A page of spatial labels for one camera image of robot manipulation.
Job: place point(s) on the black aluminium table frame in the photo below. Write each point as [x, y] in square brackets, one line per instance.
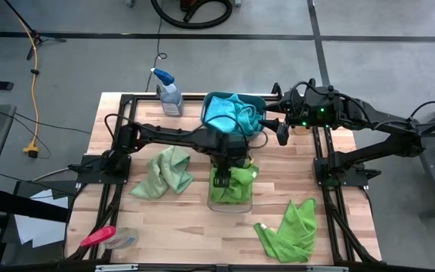
[191, 97]

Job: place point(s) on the clear plastic bin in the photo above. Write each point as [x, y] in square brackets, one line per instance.
[230, 208]

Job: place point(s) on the orange spray bottle white trigger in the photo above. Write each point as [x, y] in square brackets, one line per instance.
[300, 131]

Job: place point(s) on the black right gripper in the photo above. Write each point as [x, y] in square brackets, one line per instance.
[291, 113]

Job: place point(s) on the pale green microfiber towel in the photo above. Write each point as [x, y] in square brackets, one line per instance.
[164, 170]

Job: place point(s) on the black tripod stand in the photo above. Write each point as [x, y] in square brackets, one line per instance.
[53, 39]

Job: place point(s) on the blue trigger spray bottle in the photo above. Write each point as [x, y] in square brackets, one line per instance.
[172, 104]

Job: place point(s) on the teal plastic basket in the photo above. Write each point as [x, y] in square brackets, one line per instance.
[259, 101]

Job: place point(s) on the black frame hook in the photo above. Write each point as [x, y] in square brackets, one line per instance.
[276, 90]

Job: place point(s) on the vacuum cleaner body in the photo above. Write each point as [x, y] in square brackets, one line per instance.
[187, 4]

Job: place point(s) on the white paper sheets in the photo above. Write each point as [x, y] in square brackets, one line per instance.
[40, 230]

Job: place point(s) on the red trigger clear spray bottle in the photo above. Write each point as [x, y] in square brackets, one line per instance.
[96, 237]

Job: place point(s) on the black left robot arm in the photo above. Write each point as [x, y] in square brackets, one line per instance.
[179, 136]

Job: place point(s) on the silver metal bracket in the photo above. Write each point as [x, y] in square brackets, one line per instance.
[327, 269]
[115, 267]

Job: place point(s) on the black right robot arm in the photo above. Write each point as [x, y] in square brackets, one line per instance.
[372, 115]

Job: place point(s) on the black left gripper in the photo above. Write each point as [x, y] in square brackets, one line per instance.
[232, 149]

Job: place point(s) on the black equipment stand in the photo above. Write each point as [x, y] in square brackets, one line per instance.
[21, 206]

